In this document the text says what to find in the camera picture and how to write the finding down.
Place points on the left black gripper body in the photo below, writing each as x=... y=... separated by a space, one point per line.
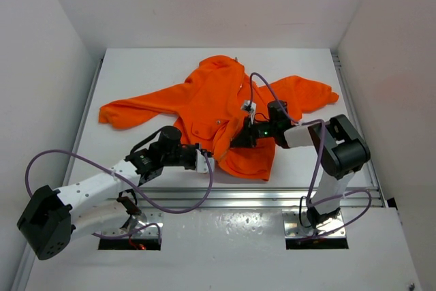
x=187 y=152

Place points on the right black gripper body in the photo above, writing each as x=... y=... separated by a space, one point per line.
x=265 y=129

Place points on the orange zip jacket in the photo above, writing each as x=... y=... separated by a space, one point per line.
x=208 y=109

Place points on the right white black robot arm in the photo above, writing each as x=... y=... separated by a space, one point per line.
x=341 y=152

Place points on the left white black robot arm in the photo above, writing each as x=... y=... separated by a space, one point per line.
x=55 y=217

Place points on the white front cover panel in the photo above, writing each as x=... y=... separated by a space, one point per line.
x=237 y=250

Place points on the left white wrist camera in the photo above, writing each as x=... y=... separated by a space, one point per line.
x=205 y=163

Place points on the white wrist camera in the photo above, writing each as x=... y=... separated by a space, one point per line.
x=249 y=107
x=205 y=163

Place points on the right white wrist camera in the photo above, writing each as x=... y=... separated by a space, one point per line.
x=249 y=107

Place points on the aluminium extrusion rail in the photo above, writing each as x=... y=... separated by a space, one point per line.
x=245 y=198

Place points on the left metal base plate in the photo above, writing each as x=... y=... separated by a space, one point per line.
x=143 y=226

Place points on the metal base plate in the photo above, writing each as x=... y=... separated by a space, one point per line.
x=296 y=228
x=143 y=226

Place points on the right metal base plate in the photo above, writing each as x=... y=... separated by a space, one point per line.
x=296 y=228

